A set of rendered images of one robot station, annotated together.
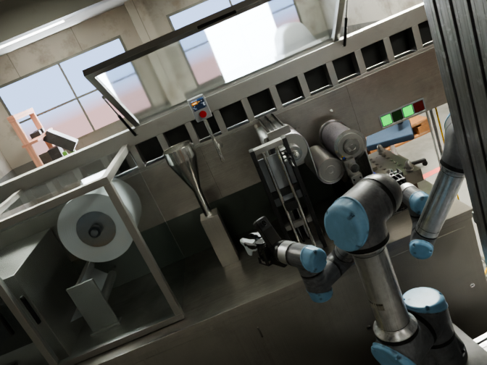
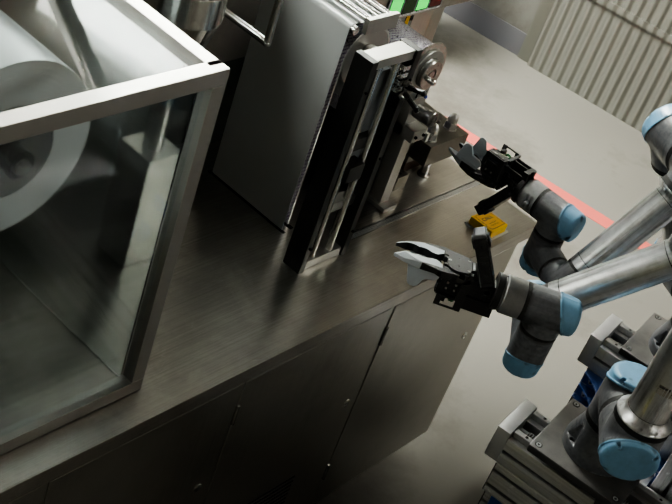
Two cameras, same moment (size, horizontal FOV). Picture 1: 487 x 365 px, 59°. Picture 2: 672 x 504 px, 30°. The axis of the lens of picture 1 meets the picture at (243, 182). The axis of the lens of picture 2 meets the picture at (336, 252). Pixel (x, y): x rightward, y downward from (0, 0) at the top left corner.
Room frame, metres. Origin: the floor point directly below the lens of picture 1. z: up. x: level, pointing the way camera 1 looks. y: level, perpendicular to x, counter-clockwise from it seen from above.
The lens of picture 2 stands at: (0.56, 1.81, 2.54)
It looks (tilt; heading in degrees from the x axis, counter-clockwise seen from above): 35 degrees down; 299
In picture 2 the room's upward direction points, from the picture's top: 21 degrees clockwise
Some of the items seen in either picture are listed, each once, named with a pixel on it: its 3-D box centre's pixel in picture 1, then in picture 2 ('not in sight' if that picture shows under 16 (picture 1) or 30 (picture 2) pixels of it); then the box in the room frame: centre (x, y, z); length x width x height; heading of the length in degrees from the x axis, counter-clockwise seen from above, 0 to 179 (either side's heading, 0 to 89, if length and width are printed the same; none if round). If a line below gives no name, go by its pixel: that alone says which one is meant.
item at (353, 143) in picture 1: (351, 145); (428, 73); (1.79, -0.50, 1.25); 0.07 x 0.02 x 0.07; 89
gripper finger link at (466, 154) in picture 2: not in sight; (465, 153); (1.64, -0.53, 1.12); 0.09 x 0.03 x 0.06; 8
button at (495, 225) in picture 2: not in sight; (488, 223); (1.57, -0.66, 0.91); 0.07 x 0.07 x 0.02; 89
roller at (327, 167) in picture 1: (323, 163); not in sight; (1.93, -0.39, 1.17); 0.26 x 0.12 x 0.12; 179
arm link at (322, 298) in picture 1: (319, 279); (529, 342); (1.16, -0.10, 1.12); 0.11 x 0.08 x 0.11; 122
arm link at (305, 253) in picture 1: (306, 258); (549, 310); (1.15, -0.09, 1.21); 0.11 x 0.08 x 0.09; 31
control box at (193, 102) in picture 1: (199, 108); not in sight; (1.85, 0.04, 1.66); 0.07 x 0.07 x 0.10; 5
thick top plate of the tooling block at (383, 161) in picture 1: (387, 169); (389, 107); (1.96, -0.69, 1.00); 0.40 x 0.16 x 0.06; 179
